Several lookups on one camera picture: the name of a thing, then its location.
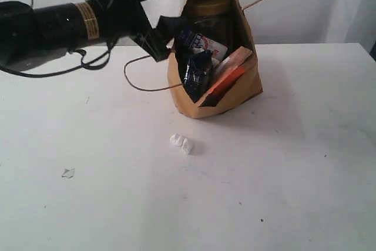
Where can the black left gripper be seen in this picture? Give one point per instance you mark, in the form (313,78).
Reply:
(128,18)

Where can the white blue salt packet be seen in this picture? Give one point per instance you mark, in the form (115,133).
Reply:
(195,41)

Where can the nut jar with gold lid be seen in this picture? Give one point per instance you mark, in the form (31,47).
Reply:
(212,18)

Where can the dark noodle package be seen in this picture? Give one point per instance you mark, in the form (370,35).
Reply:
(197,76)

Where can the brown orange coffee pouch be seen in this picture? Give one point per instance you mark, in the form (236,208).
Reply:
(225,76)

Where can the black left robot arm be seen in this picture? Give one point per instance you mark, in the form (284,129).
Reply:
(31,37)

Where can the brown paper shopping bag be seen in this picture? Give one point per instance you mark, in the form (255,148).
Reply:
(213,63)

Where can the clear plastic scrap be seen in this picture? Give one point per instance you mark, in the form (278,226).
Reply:
(68,173)

